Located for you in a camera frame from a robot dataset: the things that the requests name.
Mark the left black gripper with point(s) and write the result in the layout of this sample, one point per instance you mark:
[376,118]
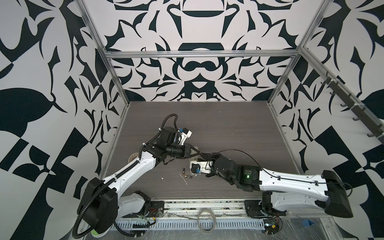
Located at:
[186,148]

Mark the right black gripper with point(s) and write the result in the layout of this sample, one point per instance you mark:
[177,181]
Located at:
[218,158]

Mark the white remote control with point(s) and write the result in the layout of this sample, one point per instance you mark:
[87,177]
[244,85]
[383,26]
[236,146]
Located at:
[198,158]

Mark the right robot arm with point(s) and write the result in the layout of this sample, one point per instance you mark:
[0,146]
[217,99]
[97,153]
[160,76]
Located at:
[287,191]

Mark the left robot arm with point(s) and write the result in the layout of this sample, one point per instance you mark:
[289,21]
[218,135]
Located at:
[100,204]

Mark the small green circuit board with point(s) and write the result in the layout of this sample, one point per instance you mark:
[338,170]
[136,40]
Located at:
[272,226]

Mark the blue tape piece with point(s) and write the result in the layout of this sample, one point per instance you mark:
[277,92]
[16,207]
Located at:
[307,223]

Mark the green push button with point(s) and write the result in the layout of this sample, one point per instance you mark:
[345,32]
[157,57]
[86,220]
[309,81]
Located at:
[97,235]

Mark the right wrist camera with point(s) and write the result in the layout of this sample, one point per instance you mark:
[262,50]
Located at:
[204,167]

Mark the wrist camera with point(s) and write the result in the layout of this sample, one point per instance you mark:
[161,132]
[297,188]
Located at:
[204,167]
[183,135]

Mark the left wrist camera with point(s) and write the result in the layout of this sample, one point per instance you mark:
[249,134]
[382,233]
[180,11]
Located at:
[183,135]

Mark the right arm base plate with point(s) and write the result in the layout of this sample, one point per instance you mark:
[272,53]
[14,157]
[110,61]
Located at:
[258,209]

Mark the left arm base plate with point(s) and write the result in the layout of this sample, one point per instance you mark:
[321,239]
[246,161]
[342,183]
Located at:
[151,209]

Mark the white slotted cable duct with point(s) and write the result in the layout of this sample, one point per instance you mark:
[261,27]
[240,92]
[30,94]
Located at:
[185,224]

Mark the wall hook rail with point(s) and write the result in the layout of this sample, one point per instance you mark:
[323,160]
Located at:
[362,113]

